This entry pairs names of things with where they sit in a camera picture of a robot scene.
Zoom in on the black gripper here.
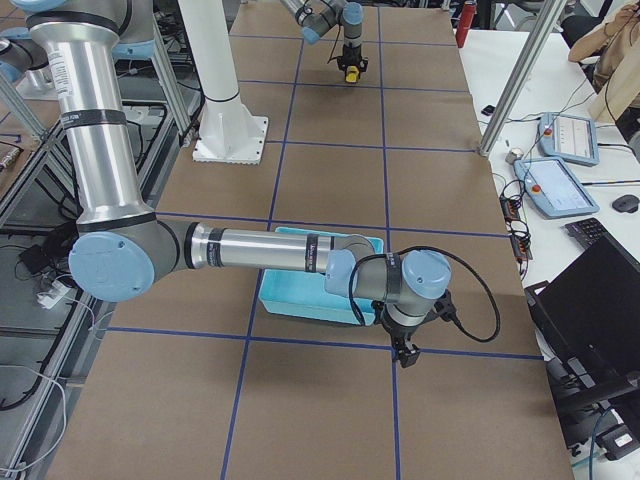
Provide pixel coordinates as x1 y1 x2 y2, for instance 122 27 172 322
372 299 456 368
336 44 368 76

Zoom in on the yellow beetle toy car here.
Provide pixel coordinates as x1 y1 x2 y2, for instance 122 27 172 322
344 65 361 84

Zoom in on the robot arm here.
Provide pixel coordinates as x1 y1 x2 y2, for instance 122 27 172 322
281 0 368 84
20 1 456 367

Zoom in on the light blue plastic bin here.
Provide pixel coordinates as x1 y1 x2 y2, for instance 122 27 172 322
259 226 385 326

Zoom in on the red bottle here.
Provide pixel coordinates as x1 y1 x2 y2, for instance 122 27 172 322
455 0 477 49

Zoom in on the small black phone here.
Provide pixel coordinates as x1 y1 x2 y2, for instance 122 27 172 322
481 105 495 116

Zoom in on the black laptop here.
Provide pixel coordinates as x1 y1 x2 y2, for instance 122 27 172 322
533 234 639 431

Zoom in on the small metal cylinder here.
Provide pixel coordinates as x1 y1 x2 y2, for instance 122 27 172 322
505 147 524 165

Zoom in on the black keyboard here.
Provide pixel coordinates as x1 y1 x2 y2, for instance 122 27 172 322
564 217 609 249

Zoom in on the near teach pendant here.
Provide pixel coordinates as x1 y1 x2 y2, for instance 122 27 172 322
513 156 600 219

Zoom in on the teach pendant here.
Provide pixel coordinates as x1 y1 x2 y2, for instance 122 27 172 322
538 112 600 167
513 156 600 219

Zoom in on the far teach pendant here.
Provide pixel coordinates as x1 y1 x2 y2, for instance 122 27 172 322
538 112 600 167

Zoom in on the seated person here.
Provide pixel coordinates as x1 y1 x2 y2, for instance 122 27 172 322
569 0 640 126

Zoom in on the black computer mouse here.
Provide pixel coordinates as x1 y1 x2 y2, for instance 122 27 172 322
611 194 640 214

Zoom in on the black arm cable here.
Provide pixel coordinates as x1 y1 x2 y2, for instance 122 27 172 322
347 248 501 345

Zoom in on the white camera pedestal column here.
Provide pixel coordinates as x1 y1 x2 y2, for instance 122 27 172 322
179 0 269 164

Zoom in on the aluminium frame post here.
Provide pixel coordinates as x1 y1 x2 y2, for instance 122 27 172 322
478 0 566 157

